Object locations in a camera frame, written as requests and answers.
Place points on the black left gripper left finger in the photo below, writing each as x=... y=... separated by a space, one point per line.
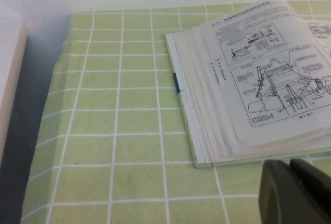
x=276 y=195

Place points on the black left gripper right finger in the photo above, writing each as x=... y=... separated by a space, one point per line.
x=315 y=185

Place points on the book with technical diagrams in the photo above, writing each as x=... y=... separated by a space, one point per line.
x=258 y=84

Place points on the green white checked tablecloth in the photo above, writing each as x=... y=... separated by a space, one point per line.
x=116 y=131

